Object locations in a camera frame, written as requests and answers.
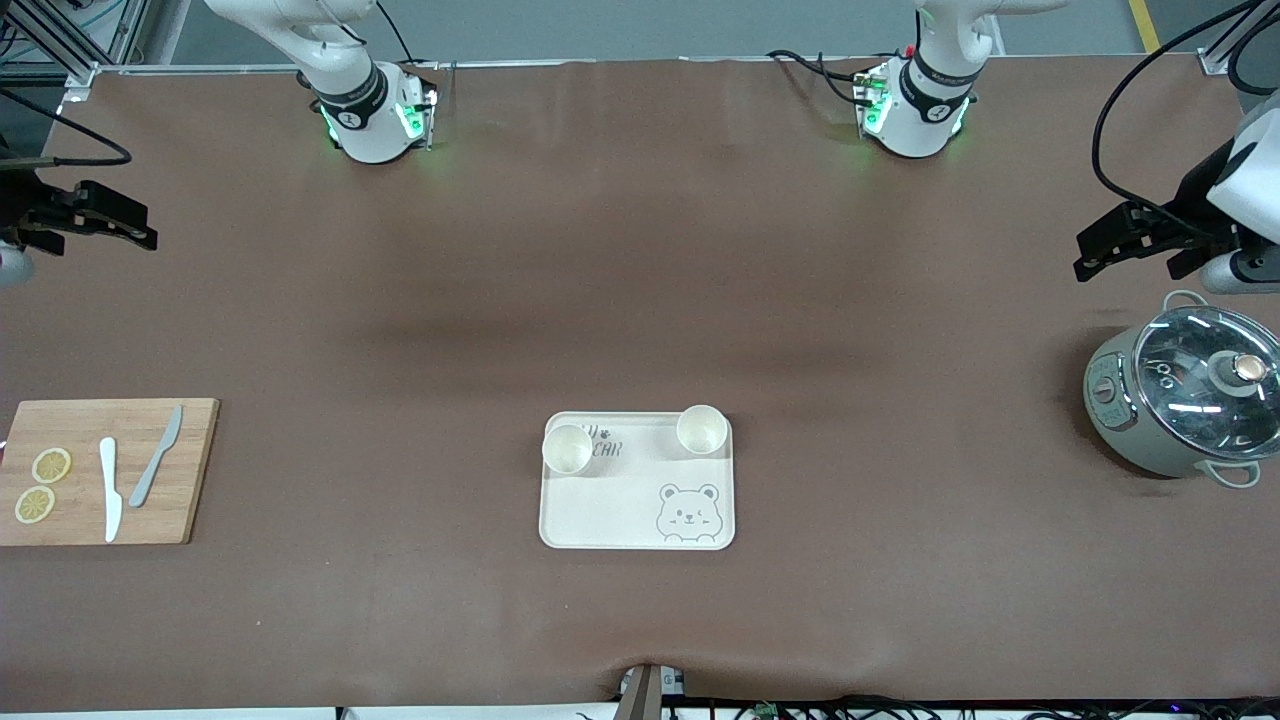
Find bamboo cutting board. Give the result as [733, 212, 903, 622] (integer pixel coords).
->
[0, 398, 220, 546]

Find grey-green electric cooking pot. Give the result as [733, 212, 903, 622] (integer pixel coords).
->
[1083, 290, 1280, 489]

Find brown table mat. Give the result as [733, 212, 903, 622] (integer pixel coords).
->
[0, 55, 1280, 713]

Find white plastic knife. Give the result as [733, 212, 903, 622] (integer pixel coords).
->
[99, 437, 123, 543]

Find black cables at left arm base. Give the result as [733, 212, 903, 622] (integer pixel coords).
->
[766, 48, 873, 107]

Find grey plastic knife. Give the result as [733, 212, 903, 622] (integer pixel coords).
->
[129, 405, 184, 508]

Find cream bear print tray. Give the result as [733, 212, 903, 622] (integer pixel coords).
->
[539, 411, 736, 551]

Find glass pot lid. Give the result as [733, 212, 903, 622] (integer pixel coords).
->
[1133, 306, 1280, 461]

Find black cable at right arm base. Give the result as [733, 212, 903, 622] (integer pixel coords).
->
[375, 0, 417, 67]

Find aluminium frame corner post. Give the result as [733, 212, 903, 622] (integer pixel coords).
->
[1198, 0, 1280, 77]

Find aluminium frame with black struts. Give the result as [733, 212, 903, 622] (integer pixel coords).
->
[0, 0, 151, 101]

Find brown camera mount bar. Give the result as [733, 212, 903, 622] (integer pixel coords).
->
[617, 664, 663, 720]

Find white plastic cup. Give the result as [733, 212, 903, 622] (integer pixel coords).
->
[542, 424, 594, 476]
[676, 404, 728, 457]

